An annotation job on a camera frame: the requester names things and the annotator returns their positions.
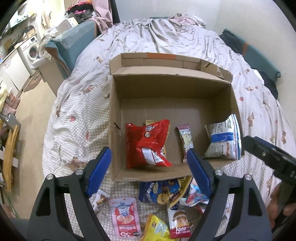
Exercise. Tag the pink pouch with bear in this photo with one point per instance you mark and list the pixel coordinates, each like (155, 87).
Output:
(125, 217)

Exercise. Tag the dark green blanket pile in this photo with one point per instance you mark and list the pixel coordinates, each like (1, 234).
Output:
(268, 71)

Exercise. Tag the small pink snack packet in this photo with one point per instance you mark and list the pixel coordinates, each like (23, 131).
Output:
(186, 139)

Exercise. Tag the white blue striped snack bag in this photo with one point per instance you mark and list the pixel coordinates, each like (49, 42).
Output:
(225, 139)

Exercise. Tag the brown cardboard box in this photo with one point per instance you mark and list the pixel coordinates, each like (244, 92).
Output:
(153, 86)

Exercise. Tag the yellow snack bag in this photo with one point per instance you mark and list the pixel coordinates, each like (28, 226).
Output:
(155, 230)

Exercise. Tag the small brown white packet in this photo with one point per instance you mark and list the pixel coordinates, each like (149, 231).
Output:
(100, 198)

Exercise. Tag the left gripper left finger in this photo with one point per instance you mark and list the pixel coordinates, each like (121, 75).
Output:
(96, 170)

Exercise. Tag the teal cushion by bed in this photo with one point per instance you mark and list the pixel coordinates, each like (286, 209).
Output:
(66, 47)

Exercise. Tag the pink curtain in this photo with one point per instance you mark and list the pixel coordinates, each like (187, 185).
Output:
(103, 15)

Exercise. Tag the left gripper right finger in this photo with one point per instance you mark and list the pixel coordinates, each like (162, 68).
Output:
(202, 171)

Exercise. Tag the clothes pile on cushion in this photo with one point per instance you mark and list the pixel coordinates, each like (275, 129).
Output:
(80, 11)

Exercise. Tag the red snack bag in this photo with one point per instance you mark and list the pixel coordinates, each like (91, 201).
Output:
(139, 150)

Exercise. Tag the red white food packet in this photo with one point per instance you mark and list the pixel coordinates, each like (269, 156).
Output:
(178, 222)

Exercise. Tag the blue cookie snack bag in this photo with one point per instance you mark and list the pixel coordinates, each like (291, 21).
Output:
(165, 191)

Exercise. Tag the white washing machine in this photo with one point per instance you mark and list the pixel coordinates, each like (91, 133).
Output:
(28, 51)

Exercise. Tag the patterned white bedsheet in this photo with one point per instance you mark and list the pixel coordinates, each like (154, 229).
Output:
(78, 125)

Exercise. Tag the orange blue shrimp snack packet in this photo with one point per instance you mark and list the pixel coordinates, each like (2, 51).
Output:
(193, 195)

